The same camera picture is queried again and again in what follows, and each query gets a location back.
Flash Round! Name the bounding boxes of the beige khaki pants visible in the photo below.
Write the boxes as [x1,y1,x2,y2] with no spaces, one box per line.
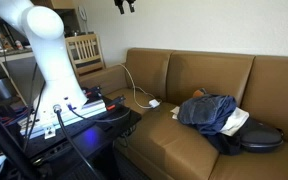
[170,105,251,137]

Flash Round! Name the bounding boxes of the blue denim jeans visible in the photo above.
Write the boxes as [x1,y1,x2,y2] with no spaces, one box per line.
[177,88,238,136]

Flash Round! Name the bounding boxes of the black clamp orange handle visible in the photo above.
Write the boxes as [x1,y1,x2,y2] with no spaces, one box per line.
[105,95,127,112]
[83,86,103,99]

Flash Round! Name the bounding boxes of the black tripod pole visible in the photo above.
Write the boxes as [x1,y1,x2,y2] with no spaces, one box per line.
[0,101,40,180]

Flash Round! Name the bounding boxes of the brown leather sofa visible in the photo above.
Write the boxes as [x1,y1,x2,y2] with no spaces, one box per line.
[78,47,288,180]

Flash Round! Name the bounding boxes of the thick black base cable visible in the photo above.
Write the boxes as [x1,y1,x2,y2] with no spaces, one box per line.
[52,104,102,180]

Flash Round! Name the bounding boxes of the thin blue cable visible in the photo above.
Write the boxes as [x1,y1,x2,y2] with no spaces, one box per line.
[66,104,132,123]

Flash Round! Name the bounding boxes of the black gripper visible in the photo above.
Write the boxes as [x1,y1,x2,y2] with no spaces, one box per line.
[113,0,137,15]

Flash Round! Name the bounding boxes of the white charger cable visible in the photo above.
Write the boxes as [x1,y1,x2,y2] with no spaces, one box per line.
[117,63,156,110]

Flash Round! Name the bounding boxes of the small red white bottle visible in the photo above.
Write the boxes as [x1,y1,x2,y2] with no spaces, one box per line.
[14,39,24,51]

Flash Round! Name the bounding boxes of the wooden slat-back chair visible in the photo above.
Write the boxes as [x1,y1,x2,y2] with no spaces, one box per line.
[64,33,107,80]

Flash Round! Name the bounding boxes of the kitchen counter top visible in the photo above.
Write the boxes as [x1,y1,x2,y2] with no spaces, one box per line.
[0,46,35,64]

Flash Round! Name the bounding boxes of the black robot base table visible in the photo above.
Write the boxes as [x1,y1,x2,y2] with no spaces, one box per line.
[15,96,143,169]

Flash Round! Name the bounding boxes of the white power adapter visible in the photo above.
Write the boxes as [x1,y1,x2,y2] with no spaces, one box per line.
[148,98,161,109]

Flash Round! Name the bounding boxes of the black oval hard case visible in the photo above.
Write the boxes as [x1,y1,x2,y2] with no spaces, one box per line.
[238,116,284,154]

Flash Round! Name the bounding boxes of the dark navy garment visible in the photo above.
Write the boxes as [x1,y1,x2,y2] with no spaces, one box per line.
[199,124,243,157]

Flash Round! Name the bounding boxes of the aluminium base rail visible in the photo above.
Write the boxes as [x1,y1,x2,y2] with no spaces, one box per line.
[18,99,108,140]

